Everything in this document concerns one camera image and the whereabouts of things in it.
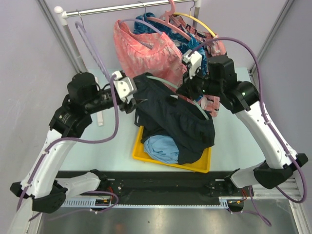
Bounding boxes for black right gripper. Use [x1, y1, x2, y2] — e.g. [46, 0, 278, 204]
[177, 66, 222, 101]

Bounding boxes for green plastic hanger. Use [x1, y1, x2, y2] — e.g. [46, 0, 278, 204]
[147, 75, 209, 119]

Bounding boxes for dark navy shorts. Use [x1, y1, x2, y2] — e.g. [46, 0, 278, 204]
[134, 73, 215, 165]

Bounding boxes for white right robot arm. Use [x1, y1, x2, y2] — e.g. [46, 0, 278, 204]
[177, 50, 308, 195]

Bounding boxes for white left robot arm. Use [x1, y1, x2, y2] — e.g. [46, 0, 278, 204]
[10, 71, 137, 214]

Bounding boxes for pink navy patterned shorts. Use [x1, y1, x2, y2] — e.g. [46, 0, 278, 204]
[170, 15, 227, 117]

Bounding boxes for pink white patterned shorts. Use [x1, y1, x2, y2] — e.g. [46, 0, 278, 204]
[114, 20, 187, 86]

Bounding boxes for light blue shorts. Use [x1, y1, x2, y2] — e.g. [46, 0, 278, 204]
[143, 135, 179, 164]

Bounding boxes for lilac notched hanger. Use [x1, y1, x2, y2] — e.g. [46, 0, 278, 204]
[75, 10, 112, 83]

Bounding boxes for pink plastic hanger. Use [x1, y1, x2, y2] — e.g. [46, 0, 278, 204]
[147, 0, 191, 41]

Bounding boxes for yellow plastic hanger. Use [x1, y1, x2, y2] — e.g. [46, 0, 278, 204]
[170, 0, 216, 38]

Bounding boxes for blue patterned shorts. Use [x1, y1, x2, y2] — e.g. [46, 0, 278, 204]
[133, 12, 207, 75]

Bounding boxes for lilac hanger with shorts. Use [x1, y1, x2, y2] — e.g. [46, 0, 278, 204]
[118, 1, 164, 49]

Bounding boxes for yellow plastic tray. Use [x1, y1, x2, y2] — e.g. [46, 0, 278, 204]
[132, 126, 212, 173]

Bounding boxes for metal clothes rack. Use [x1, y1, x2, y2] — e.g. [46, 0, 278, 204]
[54, 0, 202, 127]

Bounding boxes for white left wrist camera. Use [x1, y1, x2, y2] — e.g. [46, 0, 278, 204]
[112, 71, 137, 102]

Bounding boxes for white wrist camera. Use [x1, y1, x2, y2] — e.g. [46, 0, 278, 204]
[182, 49, 202, 79]
[112, 71, 137, 102]

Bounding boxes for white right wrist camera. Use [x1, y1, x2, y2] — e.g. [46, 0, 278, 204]
[182, 49, 202, 79]

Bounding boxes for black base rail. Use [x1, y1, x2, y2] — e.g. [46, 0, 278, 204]
[55, 169, 255, 207]

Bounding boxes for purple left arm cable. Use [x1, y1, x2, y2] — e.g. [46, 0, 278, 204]
[16, 74, 121, 221]

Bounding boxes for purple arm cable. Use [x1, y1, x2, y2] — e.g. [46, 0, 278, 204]
[16, 74, 121, 221]
[191, 36, 307, 227]

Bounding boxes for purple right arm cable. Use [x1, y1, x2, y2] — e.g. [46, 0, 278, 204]
[191, 36, 307, 227]

